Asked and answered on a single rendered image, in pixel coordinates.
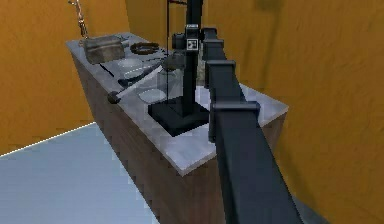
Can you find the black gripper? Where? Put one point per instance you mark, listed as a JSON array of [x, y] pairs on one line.
[[174, 61]]

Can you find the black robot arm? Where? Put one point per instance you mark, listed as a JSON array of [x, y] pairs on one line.
[[246, 160]]

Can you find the pale grey bowl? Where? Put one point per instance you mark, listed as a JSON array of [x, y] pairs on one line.
[[129, 63]]

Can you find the pale grey plate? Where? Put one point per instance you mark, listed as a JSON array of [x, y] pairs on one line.
[[135, 72], [150, 95]]

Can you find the clear glass jar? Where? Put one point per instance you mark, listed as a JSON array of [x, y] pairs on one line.
[[169, 86]]

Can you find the dark round pan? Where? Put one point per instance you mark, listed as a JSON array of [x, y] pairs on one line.
[[144, 48]]

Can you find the brown counter with grey top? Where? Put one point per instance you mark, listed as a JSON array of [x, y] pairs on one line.
[[156, 173]]

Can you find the black stand with post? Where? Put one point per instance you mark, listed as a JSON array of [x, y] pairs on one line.
[[180, 116]]

